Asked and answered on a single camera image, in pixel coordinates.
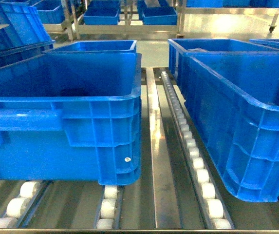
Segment steel roller shelf rack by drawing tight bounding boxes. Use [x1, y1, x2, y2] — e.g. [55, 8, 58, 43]
[0, 65, 279, 234]

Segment blue bin left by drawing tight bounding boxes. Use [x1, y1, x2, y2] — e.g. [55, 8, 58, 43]
[0, 52, 141, 185]

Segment empty blue bin middle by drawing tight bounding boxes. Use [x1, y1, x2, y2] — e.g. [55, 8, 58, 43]
[185, 52, 279, 202]

